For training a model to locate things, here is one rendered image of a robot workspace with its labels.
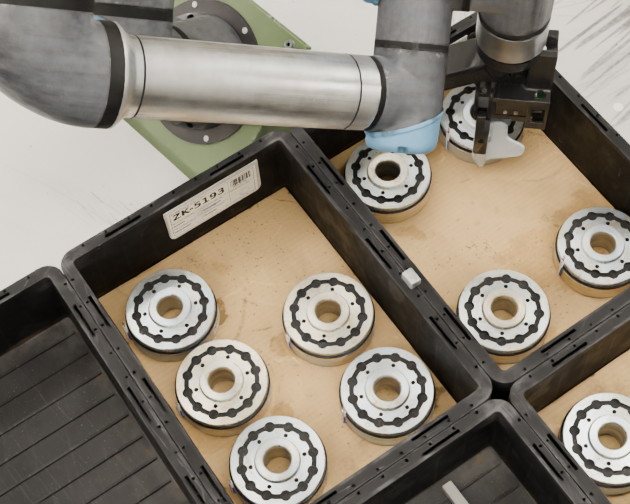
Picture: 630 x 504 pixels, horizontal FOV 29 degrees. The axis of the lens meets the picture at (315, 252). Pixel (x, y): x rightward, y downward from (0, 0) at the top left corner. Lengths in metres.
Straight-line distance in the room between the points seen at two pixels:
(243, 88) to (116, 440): 0.45
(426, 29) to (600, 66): 0.58
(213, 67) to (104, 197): 0.57
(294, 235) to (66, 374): 0.31
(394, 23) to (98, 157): 0.60
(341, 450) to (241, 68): 0.44
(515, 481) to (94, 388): 0.47
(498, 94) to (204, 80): 0.38
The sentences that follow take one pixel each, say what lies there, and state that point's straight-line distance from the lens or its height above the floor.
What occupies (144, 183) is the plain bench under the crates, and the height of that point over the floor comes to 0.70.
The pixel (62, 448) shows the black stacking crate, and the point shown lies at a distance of 1.39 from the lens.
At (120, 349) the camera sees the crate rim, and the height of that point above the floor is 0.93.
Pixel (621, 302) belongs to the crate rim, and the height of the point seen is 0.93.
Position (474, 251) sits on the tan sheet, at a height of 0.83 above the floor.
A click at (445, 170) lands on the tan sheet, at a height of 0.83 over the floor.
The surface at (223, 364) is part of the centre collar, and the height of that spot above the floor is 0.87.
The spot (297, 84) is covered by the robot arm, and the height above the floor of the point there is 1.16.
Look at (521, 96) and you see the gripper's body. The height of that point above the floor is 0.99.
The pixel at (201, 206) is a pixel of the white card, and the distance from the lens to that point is 1.41.
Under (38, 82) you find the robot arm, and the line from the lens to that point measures 1.07.
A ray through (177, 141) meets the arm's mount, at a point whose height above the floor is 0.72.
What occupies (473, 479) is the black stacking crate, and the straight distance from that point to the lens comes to 1.34.
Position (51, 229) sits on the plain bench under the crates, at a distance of 1.66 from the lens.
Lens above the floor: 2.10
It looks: 62 degrees down
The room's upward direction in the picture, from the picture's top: 5 degrees counter-clockwise
